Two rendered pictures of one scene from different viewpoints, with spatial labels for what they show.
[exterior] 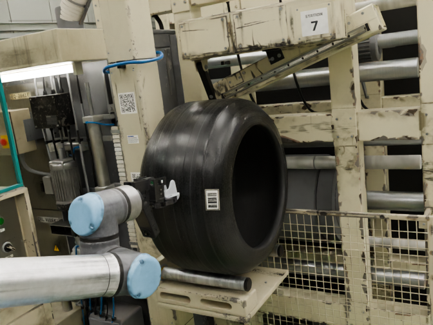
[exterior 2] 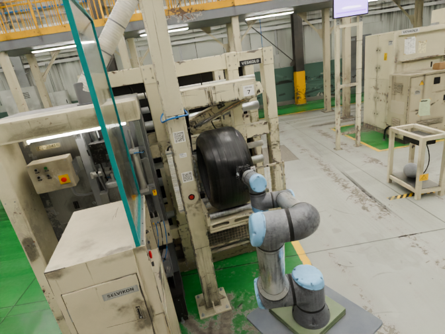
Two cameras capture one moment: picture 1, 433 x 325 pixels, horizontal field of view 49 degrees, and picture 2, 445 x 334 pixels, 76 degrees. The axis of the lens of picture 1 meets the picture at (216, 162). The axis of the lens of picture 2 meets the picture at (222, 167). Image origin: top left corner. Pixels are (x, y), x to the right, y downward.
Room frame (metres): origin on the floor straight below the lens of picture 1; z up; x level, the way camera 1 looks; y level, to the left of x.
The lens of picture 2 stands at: (0.14, 1.39, 1.93)
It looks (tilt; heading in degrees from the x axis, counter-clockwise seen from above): 20 degrees down; 317
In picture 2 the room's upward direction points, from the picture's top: 9 degrees counter-clockwise
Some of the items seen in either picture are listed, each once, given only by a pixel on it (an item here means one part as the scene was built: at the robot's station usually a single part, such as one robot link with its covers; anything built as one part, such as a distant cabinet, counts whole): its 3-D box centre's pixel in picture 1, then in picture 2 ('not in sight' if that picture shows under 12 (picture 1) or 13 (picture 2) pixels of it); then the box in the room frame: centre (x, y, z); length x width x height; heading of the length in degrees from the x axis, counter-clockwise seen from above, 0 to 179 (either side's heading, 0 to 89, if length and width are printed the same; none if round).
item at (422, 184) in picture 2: not in sight; (415, 160); (0.88, -2.70, 0.40); 0.60 x 0.35 x 0.80; 139
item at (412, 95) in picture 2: not in sight; (420, 105); (1.32, -5.02, 0.62); 0.91 x 0.58 x 1.25; 49
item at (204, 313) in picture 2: not in sight; (212, 301); (1.74, 0.25, 0.02); 0.27 x 0.27 x 0.04; 59
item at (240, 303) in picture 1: (204, 295); (231, 218); (1.50, 0.10, 0.84); 0.36 x 0.09 x 0.06; 59
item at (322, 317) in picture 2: not in sight; (310, 306); (0.73, 0.37, 0.69); 0.19 x 0.19 x 0.10
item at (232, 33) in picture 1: (263, 29); (215, 93); (1.81, -0.24, 1.71); 0.61 x 0.25 x 0.15; 59
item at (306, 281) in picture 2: not in sight; (306, 286); (0.73, 0.38, 0.82); 0.17 x 0.15 x 0.18; 43
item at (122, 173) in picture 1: (129, 186); (175, 181); (1.75, 0.34, 1.19); 0.05 x 0.04 x 0.48; 149
